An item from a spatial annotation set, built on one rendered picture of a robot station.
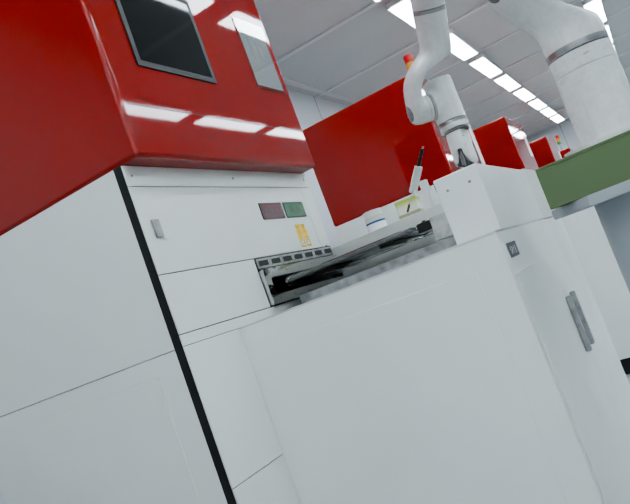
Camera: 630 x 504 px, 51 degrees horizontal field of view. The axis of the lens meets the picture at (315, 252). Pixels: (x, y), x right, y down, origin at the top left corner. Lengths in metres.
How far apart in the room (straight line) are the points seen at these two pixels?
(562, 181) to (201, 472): 0.91
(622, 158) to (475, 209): 0.28
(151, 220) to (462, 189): 0.65
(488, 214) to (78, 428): 1.02
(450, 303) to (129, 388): 0.70
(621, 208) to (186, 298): 0.88
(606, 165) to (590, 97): 0.15
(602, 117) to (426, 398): 0.64
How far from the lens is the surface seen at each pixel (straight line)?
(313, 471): 1.55
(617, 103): 1.39
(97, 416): 1.60
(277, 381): 1.53
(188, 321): 1.43
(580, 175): 1.32
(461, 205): 1.37
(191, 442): 1.44
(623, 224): 1.36
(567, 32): 1.40
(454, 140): 1.93
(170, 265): 1.44
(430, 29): 1.92
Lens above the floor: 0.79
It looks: 5 degrees up
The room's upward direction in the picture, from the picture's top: 20 degrees counter-clockwise
